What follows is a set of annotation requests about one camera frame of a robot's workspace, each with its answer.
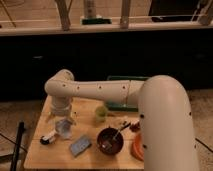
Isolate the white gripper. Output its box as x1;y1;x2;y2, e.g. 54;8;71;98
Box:
50;97;72;116

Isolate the white paper cup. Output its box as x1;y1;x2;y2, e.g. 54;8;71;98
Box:
55;118;73;139

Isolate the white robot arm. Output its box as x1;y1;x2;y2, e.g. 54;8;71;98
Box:
44;69;200;171

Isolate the green plastic cup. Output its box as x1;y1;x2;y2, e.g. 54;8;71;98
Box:
95;106;108;122

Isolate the green box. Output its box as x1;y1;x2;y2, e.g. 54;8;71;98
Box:
105;102;138;112

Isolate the metal spoon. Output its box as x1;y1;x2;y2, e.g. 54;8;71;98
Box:
99;123;130;152

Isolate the dark brown bowl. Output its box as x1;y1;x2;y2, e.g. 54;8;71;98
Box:
97;127;124;155

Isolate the black pole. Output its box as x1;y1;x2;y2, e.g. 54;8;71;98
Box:
10;122;25;171

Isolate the dark red food item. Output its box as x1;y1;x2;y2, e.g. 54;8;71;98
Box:
130;122;140;132

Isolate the orange plate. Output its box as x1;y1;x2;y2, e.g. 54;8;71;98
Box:
131;133;144;161

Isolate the wooden railing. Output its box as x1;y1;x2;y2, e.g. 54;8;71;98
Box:
0;0;213;36

